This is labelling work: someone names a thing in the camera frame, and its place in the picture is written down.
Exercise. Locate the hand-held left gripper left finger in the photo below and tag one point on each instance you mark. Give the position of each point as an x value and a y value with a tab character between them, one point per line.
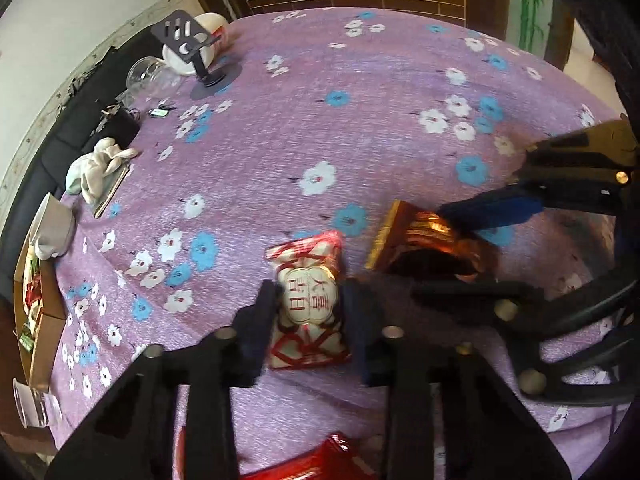
262	320

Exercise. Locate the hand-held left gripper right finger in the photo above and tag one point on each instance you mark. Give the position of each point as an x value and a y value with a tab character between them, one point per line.
362	330

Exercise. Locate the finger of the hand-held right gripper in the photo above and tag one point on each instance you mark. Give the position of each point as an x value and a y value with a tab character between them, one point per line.
500	205
470	295

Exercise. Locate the white and red snack packet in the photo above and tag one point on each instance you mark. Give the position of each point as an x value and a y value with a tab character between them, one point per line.
310	300

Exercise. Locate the brown gold snack packet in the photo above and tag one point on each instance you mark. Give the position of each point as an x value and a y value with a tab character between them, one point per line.
420	240

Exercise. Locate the glossy red snack packet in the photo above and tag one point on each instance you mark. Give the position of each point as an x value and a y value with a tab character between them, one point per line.
310	460

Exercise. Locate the purple floral tablecloth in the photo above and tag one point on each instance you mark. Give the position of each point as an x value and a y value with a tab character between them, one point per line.
350	135

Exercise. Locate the thin tan notebook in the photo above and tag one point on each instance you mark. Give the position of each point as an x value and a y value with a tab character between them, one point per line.
112	195

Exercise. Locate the brown cardboard box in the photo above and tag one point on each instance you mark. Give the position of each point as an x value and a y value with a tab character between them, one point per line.
47	340

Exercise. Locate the white and green plush toy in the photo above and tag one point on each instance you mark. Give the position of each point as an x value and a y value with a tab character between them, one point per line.
95	170

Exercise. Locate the white mug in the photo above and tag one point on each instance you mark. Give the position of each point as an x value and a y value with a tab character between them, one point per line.
52	225

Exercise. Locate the pile of assorted snack packets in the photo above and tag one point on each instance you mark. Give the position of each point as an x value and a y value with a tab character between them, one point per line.
30	295

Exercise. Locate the black pouch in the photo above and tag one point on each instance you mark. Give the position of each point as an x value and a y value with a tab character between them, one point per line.
117	127

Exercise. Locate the clear ribbed plastic cup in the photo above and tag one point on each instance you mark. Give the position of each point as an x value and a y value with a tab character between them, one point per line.
35	405

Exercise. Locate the clear smooth plastic cup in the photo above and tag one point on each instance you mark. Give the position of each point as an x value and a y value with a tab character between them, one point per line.
147	77

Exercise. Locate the black sofa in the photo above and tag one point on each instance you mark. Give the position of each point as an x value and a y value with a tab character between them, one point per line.
65	135

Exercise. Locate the black phone stand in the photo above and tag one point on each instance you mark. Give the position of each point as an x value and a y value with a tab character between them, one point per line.
177	35

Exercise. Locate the white bowl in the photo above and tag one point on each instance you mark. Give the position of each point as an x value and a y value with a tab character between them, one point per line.
212	25

